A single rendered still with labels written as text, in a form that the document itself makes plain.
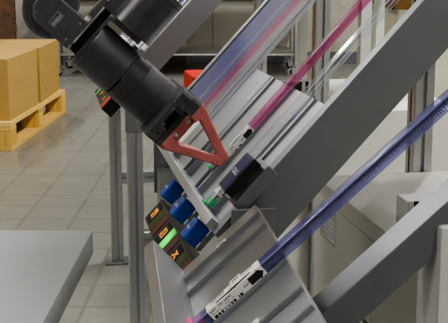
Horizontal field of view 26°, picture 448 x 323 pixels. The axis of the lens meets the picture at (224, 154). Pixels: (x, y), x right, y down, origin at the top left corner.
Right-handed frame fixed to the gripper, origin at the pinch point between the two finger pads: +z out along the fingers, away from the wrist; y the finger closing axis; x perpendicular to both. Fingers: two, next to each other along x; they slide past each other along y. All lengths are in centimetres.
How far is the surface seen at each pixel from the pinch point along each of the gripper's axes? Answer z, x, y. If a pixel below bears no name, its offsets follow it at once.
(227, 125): 7.2, -3.7, 33.4
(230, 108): 7.5, -5.9, 39.9
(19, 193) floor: 34, 78, 324
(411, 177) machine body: 50, -20, 65
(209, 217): 4.9, 6.2, 3.3
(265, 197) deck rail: 7.5, 0.0, 0.5
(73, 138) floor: 56, 58, 455
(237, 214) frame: 4.8, 3.4, -3.8
